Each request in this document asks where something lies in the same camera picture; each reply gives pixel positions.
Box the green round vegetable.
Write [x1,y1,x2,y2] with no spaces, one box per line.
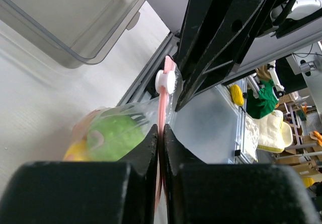
[87,115,145,161]

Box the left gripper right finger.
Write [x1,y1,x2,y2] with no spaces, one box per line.
[163,125,319,223]

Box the grey translucent plastic bin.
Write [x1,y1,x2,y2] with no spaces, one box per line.
[1,0,146,69]

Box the clear zip top bag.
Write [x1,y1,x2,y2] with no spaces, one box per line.
[62,55,183,214]

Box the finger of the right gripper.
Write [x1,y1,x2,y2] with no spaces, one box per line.
[176,0,232,80]
[176,0,271,111]

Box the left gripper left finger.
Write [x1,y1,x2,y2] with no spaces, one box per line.
[1,125,158,223]

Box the yellow mango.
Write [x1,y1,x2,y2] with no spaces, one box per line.
[63,140,90,162]

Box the aluminium rail beam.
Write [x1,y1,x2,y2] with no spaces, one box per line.
[117,32,179,106]

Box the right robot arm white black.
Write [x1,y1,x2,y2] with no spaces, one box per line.
[175,0,321,111]

